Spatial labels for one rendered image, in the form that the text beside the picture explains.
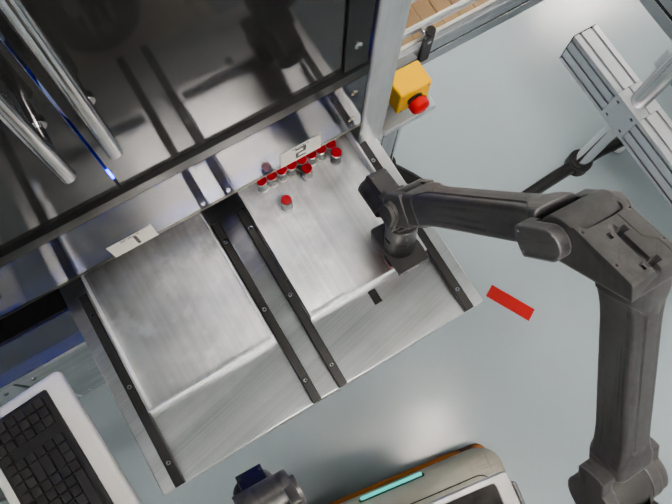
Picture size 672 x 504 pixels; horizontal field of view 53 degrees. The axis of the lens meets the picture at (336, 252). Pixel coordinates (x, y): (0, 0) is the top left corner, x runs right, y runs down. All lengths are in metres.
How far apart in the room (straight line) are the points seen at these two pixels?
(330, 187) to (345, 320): 0.27
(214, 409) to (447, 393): 1.07
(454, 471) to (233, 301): 0.88
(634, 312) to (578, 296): 1.62
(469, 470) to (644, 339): 1.20
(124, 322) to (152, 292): 0.08
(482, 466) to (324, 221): 0.90
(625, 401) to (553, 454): 1.45
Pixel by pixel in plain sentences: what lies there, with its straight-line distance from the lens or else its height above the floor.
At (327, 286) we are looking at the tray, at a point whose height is 0.88.
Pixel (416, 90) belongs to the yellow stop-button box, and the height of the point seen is 1.03.
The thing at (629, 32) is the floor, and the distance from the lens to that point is 2.84.
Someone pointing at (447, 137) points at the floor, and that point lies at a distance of 2.43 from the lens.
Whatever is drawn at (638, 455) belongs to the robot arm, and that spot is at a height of 1.32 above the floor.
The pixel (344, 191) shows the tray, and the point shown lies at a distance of 1.37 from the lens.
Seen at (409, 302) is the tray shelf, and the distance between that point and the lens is 1.33.
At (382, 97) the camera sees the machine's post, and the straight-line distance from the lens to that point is 1.26.
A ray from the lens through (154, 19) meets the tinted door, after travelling 0.78.
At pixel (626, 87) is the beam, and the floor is 0.55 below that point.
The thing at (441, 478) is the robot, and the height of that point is 0.28.
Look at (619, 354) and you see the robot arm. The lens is 0.82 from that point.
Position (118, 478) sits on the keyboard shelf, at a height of 0.80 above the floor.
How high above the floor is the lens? 2.17
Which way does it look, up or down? 75 degrees down
